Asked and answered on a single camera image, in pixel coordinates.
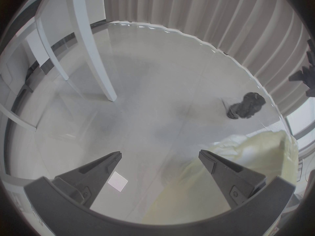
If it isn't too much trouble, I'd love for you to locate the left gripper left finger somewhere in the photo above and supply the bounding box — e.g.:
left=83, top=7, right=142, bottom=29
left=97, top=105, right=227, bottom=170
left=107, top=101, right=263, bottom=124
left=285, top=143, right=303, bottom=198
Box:
left=53, top=151, right=123, bottom=209

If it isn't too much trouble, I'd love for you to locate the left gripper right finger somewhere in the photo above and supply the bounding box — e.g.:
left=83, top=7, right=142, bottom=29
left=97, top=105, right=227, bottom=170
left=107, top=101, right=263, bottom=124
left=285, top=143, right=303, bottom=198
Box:
left=198, top=149, right=267, bottom=209

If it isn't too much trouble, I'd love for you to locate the white trash bin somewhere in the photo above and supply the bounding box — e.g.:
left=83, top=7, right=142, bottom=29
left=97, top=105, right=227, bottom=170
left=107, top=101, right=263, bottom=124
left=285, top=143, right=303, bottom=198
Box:
left=143, top=132, right=297, bottom=226

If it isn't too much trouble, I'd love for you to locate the beige curtain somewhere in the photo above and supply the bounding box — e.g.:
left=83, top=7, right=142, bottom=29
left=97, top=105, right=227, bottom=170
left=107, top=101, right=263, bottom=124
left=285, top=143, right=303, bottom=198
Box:
left=103, top=0, right=315, bottom=117

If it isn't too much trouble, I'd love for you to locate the crumpled black plastic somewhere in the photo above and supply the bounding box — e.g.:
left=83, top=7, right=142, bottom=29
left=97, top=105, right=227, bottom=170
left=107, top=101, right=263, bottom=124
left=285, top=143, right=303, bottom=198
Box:
left=227, top=92, right=266, bottom=119

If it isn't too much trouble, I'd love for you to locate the yellow plastic bag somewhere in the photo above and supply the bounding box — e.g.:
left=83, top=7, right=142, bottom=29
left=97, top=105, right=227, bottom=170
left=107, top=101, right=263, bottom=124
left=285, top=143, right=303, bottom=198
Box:
left=143, top=129, right=299, bottom=226

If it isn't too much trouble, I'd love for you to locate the grey and white chair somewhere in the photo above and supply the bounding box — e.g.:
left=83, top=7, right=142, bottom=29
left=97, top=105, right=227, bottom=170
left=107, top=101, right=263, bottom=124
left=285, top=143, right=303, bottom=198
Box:
left=0, top=0, right=117, bottom=132

